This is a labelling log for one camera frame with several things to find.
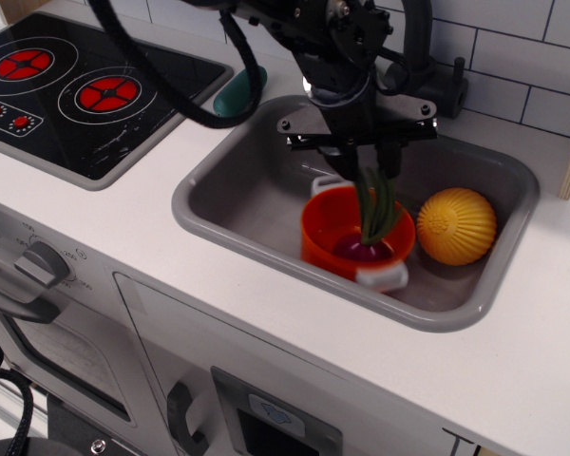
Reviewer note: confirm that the black toy stove top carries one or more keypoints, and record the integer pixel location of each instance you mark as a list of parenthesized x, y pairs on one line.
[(71, 105)]

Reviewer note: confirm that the yellow ribbed toy ball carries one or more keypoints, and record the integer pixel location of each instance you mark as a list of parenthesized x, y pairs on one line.
[(456, 226)]

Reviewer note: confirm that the grey oven door handle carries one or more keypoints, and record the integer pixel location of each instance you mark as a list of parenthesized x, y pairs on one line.
[(35, 310)]

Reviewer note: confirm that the grey cabinet door handle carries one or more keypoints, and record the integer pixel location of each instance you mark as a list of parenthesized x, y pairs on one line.
[(179, 401)]

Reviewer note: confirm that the dark green toy cucumber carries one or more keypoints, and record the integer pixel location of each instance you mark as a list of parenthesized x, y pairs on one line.
[(237, 100)]

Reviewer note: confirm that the orange toy pot white handles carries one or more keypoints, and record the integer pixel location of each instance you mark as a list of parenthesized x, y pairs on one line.
[(331, 238)]

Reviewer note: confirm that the grey toy sink basin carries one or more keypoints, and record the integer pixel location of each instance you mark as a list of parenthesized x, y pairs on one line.
[(247, 195)]

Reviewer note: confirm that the toy oven door window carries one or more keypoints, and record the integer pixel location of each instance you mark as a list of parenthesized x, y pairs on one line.
[(71, 359)]

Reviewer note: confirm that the purple toy beet green leaves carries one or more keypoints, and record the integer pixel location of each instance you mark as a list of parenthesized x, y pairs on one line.
[(378, 216)]

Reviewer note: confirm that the grey oven knob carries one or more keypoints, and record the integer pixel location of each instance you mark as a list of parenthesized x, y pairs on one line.
[(42, 264)]

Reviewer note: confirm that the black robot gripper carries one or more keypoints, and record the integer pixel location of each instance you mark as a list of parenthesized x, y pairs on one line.
[(338, 124)]

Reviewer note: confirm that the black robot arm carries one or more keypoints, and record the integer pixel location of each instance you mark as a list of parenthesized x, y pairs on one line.
[(332, 42)]

